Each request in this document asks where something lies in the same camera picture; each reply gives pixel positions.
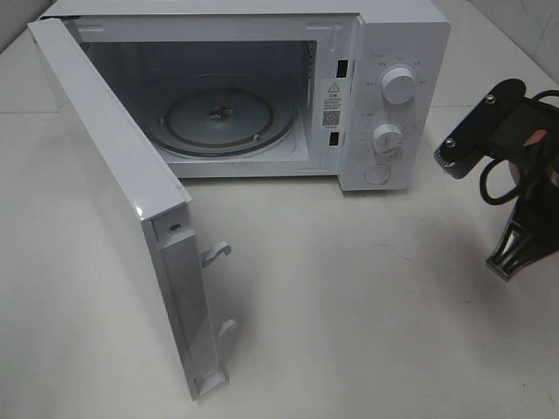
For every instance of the white microwave knob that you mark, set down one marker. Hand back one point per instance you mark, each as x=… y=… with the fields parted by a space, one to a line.
x=399 y=84
x=387 y=138

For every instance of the white microwave oven body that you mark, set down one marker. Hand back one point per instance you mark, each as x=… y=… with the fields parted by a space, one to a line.
x=151 y=53

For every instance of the white microwave door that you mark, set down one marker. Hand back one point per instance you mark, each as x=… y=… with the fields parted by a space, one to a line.
x=144 y=206

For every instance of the round door release button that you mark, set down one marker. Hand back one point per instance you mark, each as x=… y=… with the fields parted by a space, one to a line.
x=377 y=174

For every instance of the white warning label sticker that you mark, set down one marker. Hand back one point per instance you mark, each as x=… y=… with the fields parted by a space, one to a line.
x=334 y=95

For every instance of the glass microwave turntable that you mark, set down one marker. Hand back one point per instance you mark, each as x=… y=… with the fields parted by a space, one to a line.
x=219 y=122

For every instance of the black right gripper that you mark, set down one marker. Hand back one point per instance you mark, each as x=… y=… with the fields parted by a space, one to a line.
x=531 y=232

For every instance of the pink round plate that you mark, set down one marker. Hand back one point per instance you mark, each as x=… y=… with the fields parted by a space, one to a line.
x=529 y=144

